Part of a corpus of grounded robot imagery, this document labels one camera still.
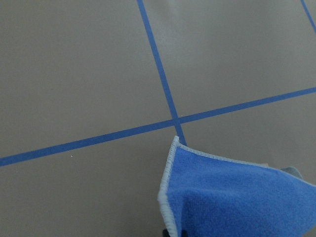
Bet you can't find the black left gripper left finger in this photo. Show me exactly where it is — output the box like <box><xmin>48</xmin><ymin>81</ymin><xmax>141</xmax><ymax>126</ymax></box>
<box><xmin>162</xmin><ymin>229</ymin><xmax>170</xmax><ymax>237</ymax></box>

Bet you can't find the blue microfiber towel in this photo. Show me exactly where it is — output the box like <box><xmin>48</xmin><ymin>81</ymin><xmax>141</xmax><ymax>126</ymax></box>
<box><xmin>158</xmin><ymin>136</ymin><xmax>316</xmax><ymax>237</ymax></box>

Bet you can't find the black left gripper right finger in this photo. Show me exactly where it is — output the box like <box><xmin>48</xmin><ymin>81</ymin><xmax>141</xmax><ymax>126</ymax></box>
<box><xmin>181</xmin><ymin>230</ymin><xmax>187</xmax><ymax>237</ymax></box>

